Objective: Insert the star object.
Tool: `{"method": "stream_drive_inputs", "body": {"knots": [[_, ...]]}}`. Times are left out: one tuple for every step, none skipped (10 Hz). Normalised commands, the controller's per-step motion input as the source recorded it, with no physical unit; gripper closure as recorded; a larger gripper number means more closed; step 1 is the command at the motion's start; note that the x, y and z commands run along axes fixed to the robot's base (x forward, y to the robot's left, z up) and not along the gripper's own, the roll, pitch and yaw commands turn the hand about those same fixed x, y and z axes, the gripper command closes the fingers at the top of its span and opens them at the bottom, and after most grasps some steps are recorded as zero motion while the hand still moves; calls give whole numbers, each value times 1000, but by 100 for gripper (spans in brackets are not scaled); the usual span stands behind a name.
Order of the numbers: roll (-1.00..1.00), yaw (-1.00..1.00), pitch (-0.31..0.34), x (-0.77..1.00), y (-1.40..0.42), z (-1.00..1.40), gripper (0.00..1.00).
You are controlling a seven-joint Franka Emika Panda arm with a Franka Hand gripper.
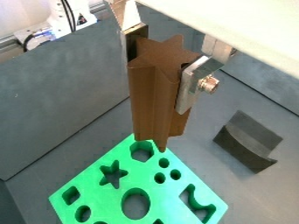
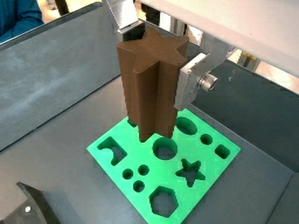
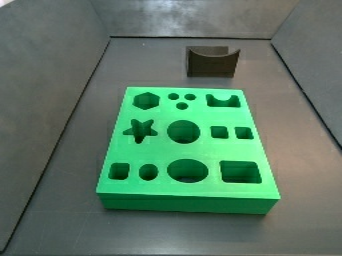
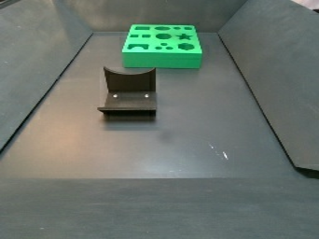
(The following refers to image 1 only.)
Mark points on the dark grey curved bracket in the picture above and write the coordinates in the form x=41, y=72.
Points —
x=249, y=141

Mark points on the brown star-shaped peg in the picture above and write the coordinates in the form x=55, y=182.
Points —
x=154, y=81

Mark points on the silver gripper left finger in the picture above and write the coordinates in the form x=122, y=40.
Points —
x=133, y=27

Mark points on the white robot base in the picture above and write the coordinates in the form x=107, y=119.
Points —
x=70, y=16

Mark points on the green shape-sorting board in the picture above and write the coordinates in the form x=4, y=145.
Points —
x=138, y=185

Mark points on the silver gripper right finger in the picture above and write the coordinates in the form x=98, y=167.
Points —
x=198, y=74

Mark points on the aluminium frame rail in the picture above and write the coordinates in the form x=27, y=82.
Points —
x=10, y=43

